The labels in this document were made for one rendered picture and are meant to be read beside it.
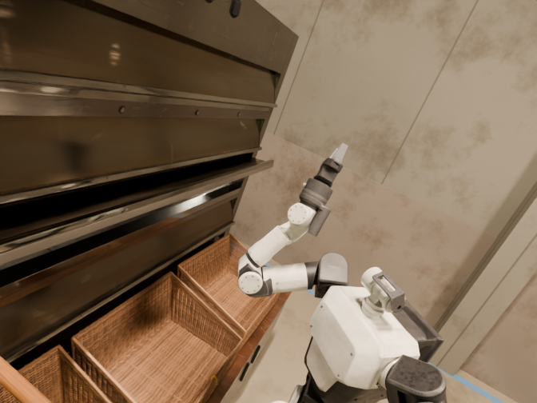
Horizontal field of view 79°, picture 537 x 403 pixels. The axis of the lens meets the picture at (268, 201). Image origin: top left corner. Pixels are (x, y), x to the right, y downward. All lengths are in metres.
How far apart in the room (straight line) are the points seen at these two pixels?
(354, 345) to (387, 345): 0.08
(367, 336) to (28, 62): 0.96
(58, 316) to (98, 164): 0.53
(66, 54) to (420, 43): 2.85
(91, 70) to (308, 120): 2.68
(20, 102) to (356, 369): 0.97
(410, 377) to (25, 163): 0.99
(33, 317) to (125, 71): 0.76
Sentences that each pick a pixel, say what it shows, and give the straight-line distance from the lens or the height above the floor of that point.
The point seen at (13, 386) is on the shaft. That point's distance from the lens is 0.86.
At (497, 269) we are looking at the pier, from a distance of 3.33.
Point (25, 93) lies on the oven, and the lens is 0.86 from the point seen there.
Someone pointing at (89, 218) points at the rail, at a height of 1.43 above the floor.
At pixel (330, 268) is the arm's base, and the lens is 1.10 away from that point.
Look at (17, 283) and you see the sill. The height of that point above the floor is 1.17.
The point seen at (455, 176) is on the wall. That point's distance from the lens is 3.29.
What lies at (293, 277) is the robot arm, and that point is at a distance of 1.09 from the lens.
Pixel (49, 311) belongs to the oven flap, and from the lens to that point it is 1.27.
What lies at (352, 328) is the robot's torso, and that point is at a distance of 0.94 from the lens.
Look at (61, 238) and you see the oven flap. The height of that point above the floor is 1.40.
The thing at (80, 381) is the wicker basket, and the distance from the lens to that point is 1.38.
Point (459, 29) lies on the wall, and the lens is 3.34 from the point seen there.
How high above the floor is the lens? 1.89
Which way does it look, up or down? 21 degrees down
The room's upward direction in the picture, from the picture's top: 21 degrees clockwise
